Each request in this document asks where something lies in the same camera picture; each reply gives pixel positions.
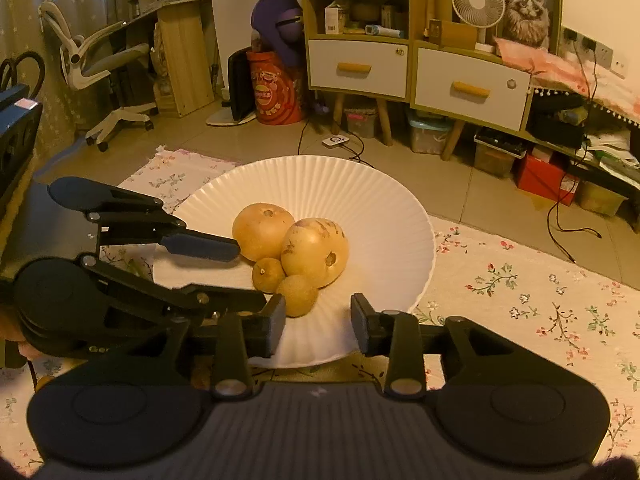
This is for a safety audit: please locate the white desk fan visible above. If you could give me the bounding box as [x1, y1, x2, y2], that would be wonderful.
[452, 0, 506, 53]

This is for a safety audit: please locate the clear box with blue lid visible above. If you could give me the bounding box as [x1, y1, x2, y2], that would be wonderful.
[406, 110, 453, 156]

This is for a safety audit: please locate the framed cat picture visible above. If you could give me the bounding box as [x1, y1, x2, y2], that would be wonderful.
[492, 0, 563, 53]

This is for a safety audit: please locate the tall wooden drawer cabinet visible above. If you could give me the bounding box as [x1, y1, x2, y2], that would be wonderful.
[299, 0, 418, 147]

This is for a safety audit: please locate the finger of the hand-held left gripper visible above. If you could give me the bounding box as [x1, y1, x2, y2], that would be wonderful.
[48, 177, 242, 263]
[77, 254, 268, 332]

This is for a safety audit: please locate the white carton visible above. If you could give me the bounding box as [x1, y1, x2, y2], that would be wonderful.
[324, 4, 346, 36]

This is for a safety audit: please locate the red box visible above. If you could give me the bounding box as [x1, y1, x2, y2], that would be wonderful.
[515, 152, 581, 206]

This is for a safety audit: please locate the plain pale yellow melon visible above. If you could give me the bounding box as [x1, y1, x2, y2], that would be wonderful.
[232, 203, 296, 262]

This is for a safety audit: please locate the white office chair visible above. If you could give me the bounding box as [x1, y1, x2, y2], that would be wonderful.
[39, 0, 160, 153]

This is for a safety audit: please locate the white oval base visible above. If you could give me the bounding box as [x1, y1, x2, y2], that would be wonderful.
[206, 107, 258, 127]

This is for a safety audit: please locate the small brown wooden box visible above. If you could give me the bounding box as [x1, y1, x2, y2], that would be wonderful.
[429, 19, 478, 47]

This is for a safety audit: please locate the white ribbed plate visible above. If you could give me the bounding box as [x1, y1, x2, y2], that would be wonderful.
[152, 155, 437, 370]

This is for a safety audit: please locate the floral tablecloth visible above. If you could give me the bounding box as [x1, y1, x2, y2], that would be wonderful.
[0, 147, 640, 480]

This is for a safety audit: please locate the small brown round fruit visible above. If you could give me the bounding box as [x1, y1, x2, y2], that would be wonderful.
[252, 257, 287, 294]
[276, 274, 319, 318]

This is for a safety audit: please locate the wooden desk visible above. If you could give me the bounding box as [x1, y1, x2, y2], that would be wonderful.
[107, 0, 218, 118]

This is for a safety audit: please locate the purple-striped yellow melon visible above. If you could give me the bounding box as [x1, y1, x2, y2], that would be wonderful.
[281, 218, 349, 289]

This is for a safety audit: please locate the purple plush toy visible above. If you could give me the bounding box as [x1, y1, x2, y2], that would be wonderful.
[250, 0, 306, 68]

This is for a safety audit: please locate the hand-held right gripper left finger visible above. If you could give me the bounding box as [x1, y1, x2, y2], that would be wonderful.
[100, 293, 287, 402]

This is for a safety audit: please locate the low wooden drawer cabinet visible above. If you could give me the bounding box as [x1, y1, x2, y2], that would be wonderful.
[410, 40, 533, 161]

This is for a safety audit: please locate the pink cloth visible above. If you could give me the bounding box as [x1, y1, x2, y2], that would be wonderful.
[495, 37, 640, 123]

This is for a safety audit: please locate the black cable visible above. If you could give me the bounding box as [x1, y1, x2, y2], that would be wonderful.
[546, 200, 603, 263]

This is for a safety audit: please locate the red printed drum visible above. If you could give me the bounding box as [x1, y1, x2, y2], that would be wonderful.
[246, 50, 308, 126]

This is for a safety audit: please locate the clear storage box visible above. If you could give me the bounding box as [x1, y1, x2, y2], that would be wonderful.
[344, 105, 378, 139]

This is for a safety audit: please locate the clear box with black lid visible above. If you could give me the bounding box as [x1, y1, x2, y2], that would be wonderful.
[474, 127, 526, 178]

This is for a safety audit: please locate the black bag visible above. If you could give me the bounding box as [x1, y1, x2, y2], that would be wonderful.
[527, 92, 588, 148]

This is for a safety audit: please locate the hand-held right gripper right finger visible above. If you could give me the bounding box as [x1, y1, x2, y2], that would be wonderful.
[350, 293, 556, 397]

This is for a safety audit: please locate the floral curtain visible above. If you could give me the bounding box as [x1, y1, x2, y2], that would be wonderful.
[0, 0, 136, 131]

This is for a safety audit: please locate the black flat panel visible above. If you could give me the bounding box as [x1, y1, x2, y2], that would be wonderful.
[227, 49, 256, 122]

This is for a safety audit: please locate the clear tub with beige contents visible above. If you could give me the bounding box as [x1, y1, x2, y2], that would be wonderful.
[577, 177, 628, 217]

